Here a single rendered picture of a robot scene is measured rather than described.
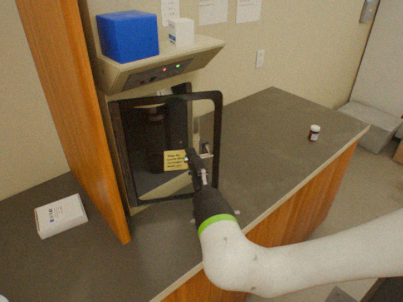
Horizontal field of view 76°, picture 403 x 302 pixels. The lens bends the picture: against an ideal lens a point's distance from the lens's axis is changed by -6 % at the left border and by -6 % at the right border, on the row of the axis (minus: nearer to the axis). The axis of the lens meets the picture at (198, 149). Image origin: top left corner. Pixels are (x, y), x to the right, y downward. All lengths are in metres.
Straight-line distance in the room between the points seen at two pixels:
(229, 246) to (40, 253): 0.67
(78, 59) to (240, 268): 0.50
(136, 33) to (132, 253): 0.64
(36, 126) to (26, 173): 0.21
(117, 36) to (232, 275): 0.51
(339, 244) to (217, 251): 0.22
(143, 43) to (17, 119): 0.68
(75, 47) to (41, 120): 0.64
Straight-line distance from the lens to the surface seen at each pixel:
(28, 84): 1.14
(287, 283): 0.62
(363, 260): 0.55
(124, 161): 0.84
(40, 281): 0.97
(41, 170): 1.29
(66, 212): 1.05
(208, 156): 0.81
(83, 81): 0.61
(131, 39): 0.62
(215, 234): 0.56
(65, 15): 0.58
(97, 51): 0.71
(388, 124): 3.38
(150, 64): 0.65
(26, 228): 1.12
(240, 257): 0.53
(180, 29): 0.72
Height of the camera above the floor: 1.70
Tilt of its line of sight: 36 degrees down
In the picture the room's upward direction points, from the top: straight up
